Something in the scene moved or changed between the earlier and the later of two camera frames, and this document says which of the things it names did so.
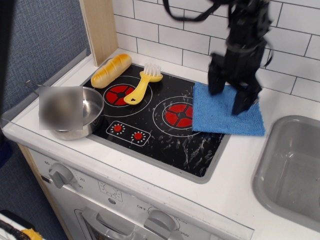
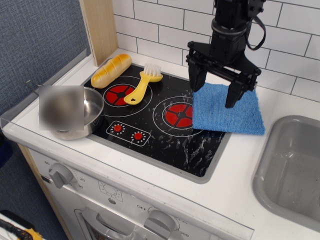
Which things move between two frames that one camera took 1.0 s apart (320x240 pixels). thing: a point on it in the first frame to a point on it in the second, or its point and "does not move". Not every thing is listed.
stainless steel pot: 69,112 does not move
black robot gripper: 239,68 to 225,56
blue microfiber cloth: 213,113 does not move
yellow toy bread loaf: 118,64 does not move
